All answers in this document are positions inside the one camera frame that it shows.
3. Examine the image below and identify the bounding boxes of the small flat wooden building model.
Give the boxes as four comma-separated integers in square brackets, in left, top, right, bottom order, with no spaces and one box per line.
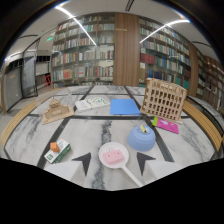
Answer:
[40,98,75,126]

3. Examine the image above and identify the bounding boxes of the tall wooden building model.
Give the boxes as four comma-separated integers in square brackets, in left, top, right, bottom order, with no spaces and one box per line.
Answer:
[139,77,189,125]

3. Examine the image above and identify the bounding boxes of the green and white box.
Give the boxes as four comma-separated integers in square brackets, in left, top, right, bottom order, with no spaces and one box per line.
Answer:
[43,138,72,165]

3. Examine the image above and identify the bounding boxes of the orange cube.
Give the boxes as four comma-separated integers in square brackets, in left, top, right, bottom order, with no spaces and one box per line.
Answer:
[49,142,60,153]

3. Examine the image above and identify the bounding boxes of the blue dome-shaped bowl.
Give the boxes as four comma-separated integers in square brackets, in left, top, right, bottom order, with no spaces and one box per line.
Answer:
[127,124,157,152]

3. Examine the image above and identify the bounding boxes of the white round paddle plate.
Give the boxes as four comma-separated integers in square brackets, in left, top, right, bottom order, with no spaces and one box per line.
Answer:
[98,141,144,188]

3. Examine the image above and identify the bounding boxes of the pink toy block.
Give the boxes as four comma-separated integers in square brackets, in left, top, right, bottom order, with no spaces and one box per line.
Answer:
[101,149,126,165]

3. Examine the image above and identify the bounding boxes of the pink booklet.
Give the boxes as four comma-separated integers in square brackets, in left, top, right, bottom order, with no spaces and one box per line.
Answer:
[152,116,180,135]

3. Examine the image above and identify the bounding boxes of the wooden bench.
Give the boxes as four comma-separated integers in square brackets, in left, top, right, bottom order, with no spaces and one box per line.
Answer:
[182,99,224,148]
[0,99,38,148]

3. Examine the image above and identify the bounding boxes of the white book with coloured dots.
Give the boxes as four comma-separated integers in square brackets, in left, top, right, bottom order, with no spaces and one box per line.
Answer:
[74,96,111,113]

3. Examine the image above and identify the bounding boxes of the blue folder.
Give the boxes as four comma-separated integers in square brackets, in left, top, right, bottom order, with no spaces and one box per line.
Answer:
[109,98,142,117]

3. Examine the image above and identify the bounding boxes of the red step stool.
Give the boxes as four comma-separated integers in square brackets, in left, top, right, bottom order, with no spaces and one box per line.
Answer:
[43,74,53,89]

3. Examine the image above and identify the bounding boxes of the wooden column panel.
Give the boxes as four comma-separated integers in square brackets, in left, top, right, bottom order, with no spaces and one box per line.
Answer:
[112,12,141,87]

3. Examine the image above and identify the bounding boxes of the wooden bookshelf wall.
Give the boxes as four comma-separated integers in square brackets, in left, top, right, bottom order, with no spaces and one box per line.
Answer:
[50,12,116,90]
[138,16,192,90]

